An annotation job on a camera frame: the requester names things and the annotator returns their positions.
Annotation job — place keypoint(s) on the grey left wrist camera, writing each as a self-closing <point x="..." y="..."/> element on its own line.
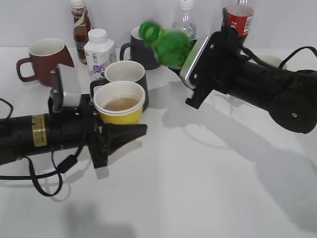
<point x="66" y="90"/>

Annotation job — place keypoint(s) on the yellow paper cup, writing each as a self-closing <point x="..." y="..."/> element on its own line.
<point x="120" y="102"/>

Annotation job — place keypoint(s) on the brown tea bottle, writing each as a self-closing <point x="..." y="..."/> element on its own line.
<point x="81" y="27"/>

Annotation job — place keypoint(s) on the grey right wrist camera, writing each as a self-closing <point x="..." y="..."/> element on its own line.
<point x="200" y="65"/>

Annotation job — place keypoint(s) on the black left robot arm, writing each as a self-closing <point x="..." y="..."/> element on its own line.
<point x="27" y="136"/>

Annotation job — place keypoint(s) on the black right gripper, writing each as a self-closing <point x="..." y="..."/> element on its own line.
<point x="225" y="45"/>

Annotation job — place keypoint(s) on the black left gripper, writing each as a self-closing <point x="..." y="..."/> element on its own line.
<point x="76" y="127"/>

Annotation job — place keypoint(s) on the white ceramic mug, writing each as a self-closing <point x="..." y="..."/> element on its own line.
<point x="272" y="60"/>

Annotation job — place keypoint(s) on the cola bottle red label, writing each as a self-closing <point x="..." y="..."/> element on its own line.
<point x="240" y="16"/>

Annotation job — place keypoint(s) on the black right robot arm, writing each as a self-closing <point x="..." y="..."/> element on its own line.
<point x="289" y="97"/>

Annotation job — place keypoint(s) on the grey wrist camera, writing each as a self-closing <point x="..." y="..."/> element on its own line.
<point x="66" y="90"/>
<point x="200" y="65"/>

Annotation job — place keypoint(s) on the black mug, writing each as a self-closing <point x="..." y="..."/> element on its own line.
<point x="124" y="70"/>
<point x="139" y="52"/>

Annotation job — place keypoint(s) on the green soda bottle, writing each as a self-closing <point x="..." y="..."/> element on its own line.
<point x="171" y="47"/>

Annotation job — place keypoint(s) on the black mug front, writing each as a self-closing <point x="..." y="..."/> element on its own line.
<point x="124" y="70"/>

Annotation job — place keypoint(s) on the clear water bottle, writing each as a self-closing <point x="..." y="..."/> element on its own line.
<point x="184" y="18"/>

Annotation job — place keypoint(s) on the white milk carton bottle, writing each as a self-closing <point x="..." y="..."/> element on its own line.
<point x="99" y="53"/>

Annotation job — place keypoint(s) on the black mug rear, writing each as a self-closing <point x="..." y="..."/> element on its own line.
<point x="139" y="52"/>

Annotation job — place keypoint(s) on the maroon ceramic mug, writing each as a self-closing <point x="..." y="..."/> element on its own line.
<point x="44" y="56"/>

